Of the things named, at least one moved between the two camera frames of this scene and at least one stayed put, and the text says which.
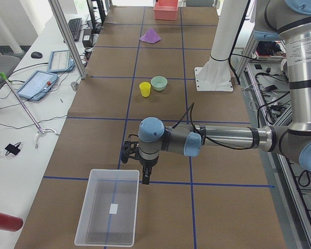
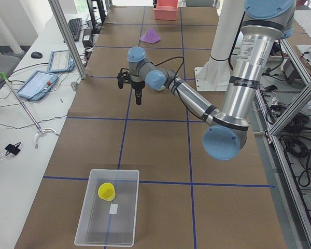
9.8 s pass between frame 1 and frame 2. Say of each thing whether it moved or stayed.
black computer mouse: stayed
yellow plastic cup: moved
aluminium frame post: stayed
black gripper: moved
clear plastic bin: stayed
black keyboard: stayed
